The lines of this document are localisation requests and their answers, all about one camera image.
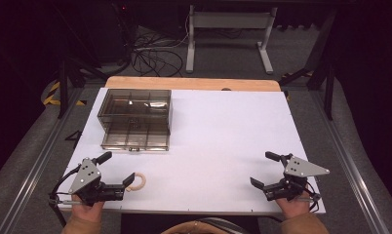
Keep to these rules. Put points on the person's right hand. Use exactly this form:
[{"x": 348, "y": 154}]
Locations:
[{"x": 293, "y": 208}]

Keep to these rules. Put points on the black metal stand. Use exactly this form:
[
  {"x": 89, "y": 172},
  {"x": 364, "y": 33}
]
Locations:
[
  {"x": 63, "y": 84},
  {"x": 329, "y": 84}
]

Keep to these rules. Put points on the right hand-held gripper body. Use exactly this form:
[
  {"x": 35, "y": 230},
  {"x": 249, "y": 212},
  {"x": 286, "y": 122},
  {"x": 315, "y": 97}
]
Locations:
[{"x": 298, "y": 168}]

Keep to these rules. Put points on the white table board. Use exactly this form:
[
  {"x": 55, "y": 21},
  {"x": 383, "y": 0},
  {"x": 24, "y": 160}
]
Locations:
[{"x": 216, "y": 136}]

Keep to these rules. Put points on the wooden table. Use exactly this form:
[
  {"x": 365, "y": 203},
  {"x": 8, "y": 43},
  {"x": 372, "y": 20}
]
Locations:
[{"x": 190, "y": 83}]

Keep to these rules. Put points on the yellow black hazard tape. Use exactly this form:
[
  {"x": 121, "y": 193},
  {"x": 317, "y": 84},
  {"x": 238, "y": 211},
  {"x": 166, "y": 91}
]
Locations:
[{"x": 51, "y": 96}]

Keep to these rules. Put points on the dark computer tower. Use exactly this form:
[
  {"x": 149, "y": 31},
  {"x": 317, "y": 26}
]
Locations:
[{"x": 114, "y": 32}]

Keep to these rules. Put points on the person's body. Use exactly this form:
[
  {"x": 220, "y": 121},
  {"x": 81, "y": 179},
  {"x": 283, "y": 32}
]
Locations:
[{"x": 203, "y": 227}]

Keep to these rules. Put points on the person's left hand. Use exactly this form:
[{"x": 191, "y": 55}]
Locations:
[{"x": 86, "y": 211}]

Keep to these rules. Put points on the clear brown drawer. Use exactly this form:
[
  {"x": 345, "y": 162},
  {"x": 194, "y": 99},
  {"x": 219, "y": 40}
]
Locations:
[{"x": 135, "y": 138}]

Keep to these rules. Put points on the aluminium rail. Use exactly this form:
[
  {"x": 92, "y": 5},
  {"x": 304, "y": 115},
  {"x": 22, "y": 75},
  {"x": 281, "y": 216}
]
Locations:
[
  {"x": 350, "y": 169},
  {"x": 38, "y": 162}
]

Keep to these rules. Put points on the white metal stand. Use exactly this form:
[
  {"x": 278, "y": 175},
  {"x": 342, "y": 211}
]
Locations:
[{"x": 231, "y": 20}]

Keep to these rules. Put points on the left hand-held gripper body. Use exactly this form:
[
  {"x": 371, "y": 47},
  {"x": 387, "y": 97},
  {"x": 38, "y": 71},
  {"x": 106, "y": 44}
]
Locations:
[{"x": 85, "y": 175}]

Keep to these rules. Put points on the black triangular bracket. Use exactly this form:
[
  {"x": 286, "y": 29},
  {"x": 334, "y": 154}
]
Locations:
[{"x": 75, "y": 136}]

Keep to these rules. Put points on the clear brown drawer box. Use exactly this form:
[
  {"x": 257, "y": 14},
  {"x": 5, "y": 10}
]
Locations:
[{"x": 134, "y": 105}]

